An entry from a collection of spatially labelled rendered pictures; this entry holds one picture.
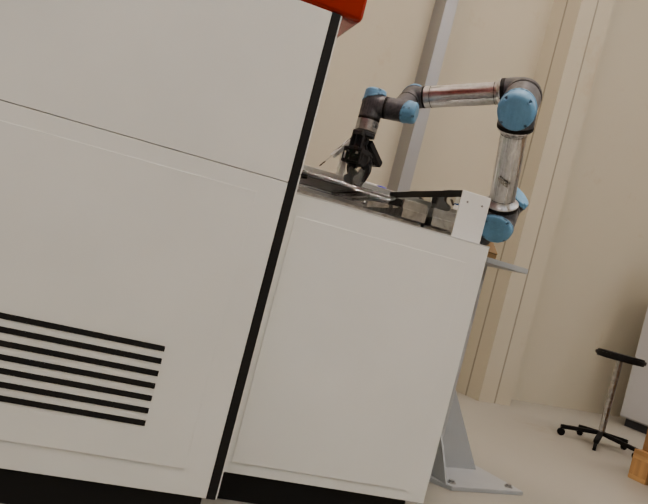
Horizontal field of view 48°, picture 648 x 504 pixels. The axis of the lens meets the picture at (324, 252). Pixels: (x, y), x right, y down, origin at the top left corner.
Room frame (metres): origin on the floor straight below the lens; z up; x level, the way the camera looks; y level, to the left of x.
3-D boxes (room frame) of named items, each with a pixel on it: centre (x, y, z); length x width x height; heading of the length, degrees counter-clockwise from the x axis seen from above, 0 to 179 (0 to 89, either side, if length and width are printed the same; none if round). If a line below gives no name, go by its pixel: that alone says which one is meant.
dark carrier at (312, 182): (2.29, 0.06, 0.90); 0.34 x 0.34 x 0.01; 17
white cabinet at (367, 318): (2.40, -0.01, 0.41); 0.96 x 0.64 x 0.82; 17
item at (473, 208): (2.33, -0.30, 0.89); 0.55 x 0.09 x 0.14; 17
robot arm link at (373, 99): (2.47, -0.04, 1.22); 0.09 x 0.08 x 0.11; 73
